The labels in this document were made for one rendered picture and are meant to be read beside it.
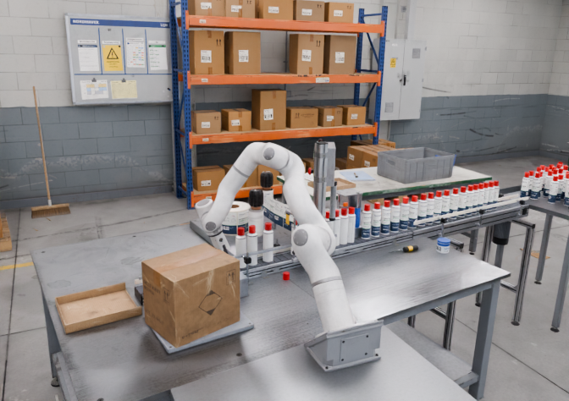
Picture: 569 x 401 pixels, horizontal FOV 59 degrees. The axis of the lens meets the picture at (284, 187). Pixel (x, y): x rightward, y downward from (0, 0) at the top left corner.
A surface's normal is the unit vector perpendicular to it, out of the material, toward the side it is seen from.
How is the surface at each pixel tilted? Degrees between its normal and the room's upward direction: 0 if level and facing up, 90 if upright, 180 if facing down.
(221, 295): 90
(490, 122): 90
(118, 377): 0
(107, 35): 90
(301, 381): 0
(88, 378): 0
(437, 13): 90
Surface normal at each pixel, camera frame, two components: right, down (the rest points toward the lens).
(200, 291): 0.68, 0.21
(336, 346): 0.40, 0.25
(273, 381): 0.02, -0.96
